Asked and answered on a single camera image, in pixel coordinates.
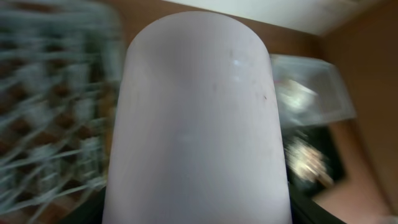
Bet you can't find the grey dishwasher rack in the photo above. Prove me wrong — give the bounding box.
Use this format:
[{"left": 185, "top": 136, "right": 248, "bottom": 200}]
[{"left": 1, "top": 1, "right": 124, "bottom": 223}]

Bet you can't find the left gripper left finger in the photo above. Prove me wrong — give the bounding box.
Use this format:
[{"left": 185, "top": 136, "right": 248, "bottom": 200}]
[{"left": 58, "top": 187, "right": 106, "bottom": 224}]

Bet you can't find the food scraps and rice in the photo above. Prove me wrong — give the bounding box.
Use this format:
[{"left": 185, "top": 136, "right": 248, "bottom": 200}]
[{"left": 285, "top": 137, "right": 334, "bottom": 187}]

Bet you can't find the black rectangular tray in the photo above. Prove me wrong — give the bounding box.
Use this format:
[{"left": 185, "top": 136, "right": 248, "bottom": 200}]
[{"left": 282, "top": 126, "right": 346, "bottom": 197}]

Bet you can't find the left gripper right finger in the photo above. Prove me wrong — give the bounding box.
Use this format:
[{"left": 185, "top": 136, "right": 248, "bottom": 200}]
[{"left": 288, "top": 183, "right": 345, "bottom": 224}]

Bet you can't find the clear plastic bin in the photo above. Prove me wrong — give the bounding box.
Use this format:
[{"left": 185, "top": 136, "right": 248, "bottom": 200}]
[{"left": 271, "top": 54, "right": 356, "bottom": 129}]

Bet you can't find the pink cup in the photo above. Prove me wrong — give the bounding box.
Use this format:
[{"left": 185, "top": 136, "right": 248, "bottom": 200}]
[{"left": 103, "top": 12, "right": 292, "bottom": 224}]

